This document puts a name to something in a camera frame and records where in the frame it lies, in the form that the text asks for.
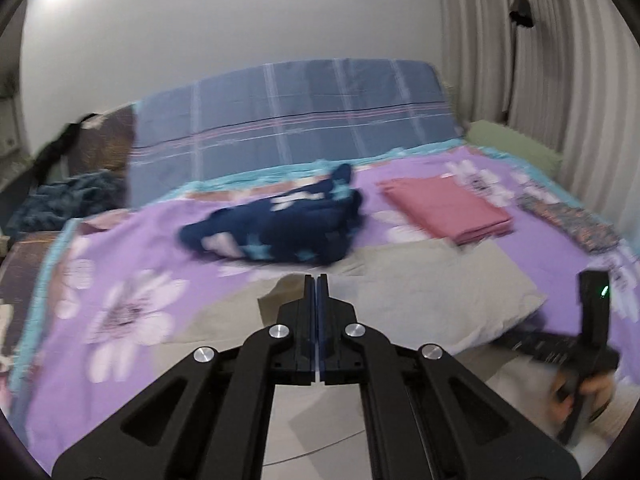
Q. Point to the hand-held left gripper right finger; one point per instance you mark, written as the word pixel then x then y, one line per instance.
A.
pixel 325 320

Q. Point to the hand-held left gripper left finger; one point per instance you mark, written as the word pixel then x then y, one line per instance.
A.
pixel 311 312

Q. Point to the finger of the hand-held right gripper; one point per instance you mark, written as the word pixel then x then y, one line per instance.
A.
pixel 530 347

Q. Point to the grey beige small pants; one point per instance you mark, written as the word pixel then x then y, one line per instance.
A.
pixel 410 290

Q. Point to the person's right hand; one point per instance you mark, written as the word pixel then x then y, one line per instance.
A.
pixel 597 391

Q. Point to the navy star print garment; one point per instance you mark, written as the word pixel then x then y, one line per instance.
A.
pixel 280 230

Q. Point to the multicolour patterned folded cloth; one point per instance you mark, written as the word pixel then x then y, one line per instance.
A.
pixel 570 220

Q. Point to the folded pink garment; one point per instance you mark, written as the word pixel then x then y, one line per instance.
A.
pixel 445 207

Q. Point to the purple floral bedsheet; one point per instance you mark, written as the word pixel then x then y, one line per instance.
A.
pixel 150 240

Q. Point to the blue plaid pillow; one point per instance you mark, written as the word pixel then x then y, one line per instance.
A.
pixel 300 125

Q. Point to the green pillow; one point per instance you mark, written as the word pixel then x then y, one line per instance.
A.
pixel 515 145

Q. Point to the white pleated curtain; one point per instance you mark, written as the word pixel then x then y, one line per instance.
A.
pixel 575 85

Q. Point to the dark teal knit blanket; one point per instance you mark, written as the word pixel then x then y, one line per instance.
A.
pixel 70 200

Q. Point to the black floor lamp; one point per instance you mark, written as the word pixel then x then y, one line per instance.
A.
pixel 521 10

